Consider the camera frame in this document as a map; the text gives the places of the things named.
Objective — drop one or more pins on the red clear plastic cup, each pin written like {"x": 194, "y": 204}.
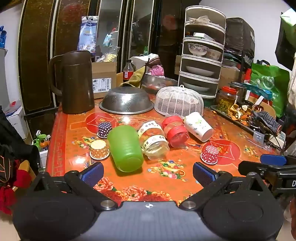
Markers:
{"x": 175, "y": 131}

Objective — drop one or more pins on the red lid pickle jar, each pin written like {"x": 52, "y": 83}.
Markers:
{"x": 225, "y": 98}

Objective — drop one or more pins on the blue white snack bag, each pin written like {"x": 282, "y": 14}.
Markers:
{"x": 88, "y": 35}

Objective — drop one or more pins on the orange dotted cupcake liner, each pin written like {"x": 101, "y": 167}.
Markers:
{"x": 99, "y": 150}

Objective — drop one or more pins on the white tiered dish rack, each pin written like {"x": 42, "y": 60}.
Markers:
{"x": 202, "y": 50}

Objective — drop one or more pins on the steel basin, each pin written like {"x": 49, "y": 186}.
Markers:
{"x": 152, "y": 84}

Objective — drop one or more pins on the clear glass jar white label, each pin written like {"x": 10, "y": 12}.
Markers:
{"x": 152, "y": 140}

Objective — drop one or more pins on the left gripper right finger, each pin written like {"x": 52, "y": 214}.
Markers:
{"x": 213, "y": 183}

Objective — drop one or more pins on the white mesh food cover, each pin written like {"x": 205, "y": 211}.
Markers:
{"x": 178, "y": 100}

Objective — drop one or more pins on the red label soda bottle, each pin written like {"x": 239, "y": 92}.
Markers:
{"x": 128, "y": 70}

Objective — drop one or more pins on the blue water bottle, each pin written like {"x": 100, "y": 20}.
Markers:
{"x": 2, "y": 37}

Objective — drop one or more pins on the metal tray with peels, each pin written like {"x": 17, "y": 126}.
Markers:
{"x": 261, "y": 124}

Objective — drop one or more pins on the cardboard box with label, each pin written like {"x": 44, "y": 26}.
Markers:
{"x": 103, "y": 78}

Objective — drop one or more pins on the green toy figure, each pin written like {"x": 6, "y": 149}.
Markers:
{"x": 41, "y": 141}

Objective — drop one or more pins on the brown plastic pitcher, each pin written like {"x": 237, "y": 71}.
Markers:
{"x": 76, "y": 81}

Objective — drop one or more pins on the white printed paper cup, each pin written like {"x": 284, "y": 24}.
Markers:
{"x": 197, "y": 126}

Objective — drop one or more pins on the black bag on rack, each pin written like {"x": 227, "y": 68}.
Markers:
{"x": 240, "y": 39}

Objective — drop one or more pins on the purple dotted cupcake liner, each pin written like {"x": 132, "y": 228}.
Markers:
{"x": 103, "y": 129}

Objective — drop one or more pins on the green plastic cup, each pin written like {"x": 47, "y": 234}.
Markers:
{"x": 125, "y": 148}

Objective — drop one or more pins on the red floral tablecloth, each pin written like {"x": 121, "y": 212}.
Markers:
{"x": 170, "y": 178}

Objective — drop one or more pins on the steel colander bowl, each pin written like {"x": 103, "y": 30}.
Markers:
{"x": 126, "y": 100}

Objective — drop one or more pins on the red dotted cupcake liner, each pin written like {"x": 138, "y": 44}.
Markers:
{"x": 209, "y": 155}

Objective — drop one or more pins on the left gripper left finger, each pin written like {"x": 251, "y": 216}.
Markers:
{"x": 82, "y": 184}

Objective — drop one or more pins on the green shopping bag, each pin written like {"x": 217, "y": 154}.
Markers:
{"x": 273, "y": 79}

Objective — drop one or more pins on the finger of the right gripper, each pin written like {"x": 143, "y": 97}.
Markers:
{"x": 277, "y": 160}

